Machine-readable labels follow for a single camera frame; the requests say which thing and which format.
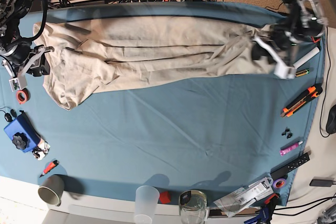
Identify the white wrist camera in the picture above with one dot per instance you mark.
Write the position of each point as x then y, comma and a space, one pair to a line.
18, 81
281, 70

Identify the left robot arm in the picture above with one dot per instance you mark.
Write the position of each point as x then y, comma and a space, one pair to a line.
305, 23

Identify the blue box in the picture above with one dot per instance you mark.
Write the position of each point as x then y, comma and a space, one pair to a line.
21, 125

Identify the glass jar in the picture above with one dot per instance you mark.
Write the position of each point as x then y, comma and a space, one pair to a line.
192, 206

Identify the beige T-shirt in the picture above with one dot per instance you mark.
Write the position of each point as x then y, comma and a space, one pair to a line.
101, 55

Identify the orange tape roll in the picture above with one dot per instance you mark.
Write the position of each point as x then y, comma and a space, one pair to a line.
22, 96

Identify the grey mug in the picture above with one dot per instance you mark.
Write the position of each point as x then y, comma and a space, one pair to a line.
51, 190

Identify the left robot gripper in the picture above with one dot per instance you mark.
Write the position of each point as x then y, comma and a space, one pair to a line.
285, 38

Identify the red small block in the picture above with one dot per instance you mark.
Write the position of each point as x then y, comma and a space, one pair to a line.
165, 197

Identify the AA battery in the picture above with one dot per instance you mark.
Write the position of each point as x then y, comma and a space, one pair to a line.
302, 73

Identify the black perforated bar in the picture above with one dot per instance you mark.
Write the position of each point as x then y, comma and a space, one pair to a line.
286, 167

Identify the small black clips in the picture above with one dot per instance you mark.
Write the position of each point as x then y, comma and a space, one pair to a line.
287, 133

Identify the translucent plastic cup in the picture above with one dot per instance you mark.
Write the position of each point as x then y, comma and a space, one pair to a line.
146, 200

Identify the blue orange bar clamp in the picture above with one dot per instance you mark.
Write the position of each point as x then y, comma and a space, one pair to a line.
266, 212

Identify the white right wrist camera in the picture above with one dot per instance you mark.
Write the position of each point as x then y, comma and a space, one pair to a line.
18, 81

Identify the orange black utility knife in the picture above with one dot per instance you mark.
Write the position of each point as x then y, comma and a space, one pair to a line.
302, 99

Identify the blue table cloth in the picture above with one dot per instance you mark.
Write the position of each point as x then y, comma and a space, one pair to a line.
213, 134

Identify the white small caster toy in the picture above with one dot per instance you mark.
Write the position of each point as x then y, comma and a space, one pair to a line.
41, 150

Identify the black knob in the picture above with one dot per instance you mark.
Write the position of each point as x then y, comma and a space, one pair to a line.
20, 141

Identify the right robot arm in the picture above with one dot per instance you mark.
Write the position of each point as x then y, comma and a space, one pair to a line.
12, 11

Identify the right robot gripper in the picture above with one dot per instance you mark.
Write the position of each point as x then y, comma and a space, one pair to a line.
18, 57

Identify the red black small tool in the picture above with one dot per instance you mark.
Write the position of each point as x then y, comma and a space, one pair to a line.
49, 167

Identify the packaged item in plastic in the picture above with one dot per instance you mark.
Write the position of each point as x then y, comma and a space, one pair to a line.
243, 198

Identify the purple tape roll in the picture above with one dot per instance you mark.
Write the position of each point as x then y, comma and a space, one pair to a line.
279, 183

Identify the purple glue tube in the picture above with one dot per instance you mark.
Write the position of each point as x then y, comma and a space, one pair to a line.
290, 148

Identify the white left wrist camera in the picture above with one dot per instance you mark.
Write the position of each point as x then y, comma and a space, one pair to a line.
281, 70

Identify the black white marker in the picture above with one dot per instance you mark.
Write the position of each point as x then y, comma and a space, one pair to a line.
306, 57

